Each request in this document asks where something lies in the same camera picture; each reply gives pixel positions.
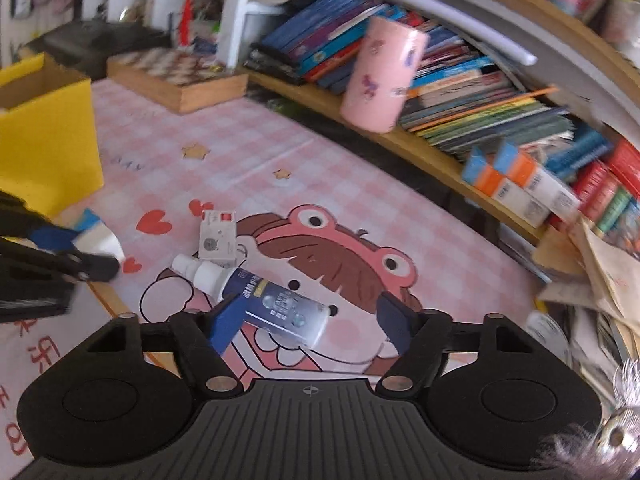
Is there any white blue spray bottle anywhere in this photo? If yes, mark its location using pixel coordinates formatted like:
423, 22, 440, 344
171, 254, 332, 350

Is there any orange blue white carton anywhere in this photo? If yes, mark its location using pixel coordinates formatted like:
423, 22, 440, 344
460, 147, 551, 228
495, 140, 581, 221

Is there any white small box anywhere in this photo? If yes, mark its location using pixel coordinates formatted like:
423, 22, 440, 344
198, 210, 238, 263

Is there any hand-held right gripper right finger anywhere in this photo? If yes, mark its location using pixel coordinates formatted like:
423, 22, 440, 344
375, 290, 551, 393

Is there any row of colourful books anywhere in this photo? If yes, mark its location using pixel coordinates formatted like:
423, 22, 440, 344
247, 0, 613, 171

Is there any red tassel ornament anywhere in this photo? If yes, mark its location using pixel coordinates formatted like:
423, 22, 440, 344
180, 0, 196, 46

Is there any pink patterned cup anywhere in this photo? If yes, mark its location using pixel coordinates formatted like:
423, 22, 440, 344
340, 15, 430, 134

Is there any yellow cardboard box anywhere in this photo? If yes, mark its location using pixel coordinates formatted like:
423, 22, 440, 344
0, 52, 104, 218

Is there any wooden bookshelf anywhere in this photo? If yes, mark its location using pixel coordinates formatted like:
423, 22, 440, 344
242, 0, 640, 246

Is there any pile of papers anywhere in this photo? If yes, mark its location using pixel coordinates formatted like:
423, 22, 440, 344
530, 215, 640, 391

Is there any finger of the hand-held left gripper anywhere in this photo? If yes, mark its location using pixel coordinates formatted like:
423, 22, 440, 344
0, 191, 76, 251
0, 238, 121, 282

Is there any grey fluffy charm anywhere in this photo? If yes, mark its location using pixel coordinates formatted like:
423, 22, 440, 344
535, 360, 640, 480

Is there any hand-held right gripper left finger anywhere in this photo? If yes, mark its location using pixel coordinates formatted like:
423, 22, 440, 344
70, 294, 248, 393

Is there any red marker box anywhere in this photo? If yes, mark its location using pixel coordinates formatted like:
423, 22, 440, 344
550, 140, 640, 251

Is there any white shelf unit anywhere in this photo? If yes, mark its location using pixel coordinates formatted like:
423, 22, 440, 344
80, 0, 281, 68

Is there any wooden chess board box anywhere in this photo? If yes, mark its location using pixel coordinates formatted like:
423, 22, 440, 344
106, 47, 249, 115

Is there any blue white small packet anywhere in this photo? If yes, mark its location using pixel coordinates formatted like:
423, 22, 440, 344
72, 208, 126, 266

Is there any pink checked desktop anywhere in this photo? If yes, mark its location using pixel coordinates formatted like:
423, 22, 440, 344
0, 77, 566, 461

